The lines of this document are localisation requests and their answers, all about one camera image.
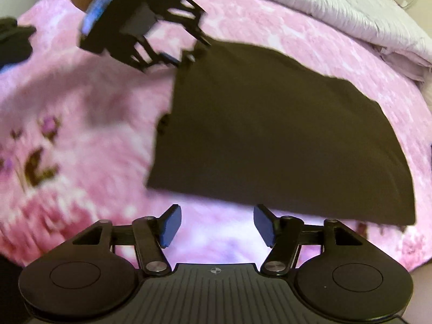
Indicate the black garment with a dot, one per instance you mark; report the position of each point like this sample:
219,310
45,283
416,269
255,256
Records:
13,40

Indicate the white striped quilt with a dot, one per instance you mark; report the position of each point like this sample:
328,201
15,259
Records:
337,6

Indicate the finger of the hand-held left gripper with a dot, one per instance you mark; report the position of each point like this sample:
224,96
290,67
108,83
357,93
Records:
152,55
182,13

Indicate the pink rose-print blanket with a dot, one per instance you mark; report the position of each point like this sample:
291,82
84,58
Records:
84,91

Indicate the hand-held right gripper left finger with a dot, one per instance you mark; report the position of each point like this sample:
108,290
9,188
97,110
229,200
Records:
170,226

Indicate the dark brown long-sleeve shirt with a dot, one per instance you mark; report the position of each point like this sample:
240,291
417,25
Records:
270,125

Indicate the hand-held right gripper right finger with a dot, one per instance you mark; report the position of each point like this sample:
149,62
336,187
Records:
265,226

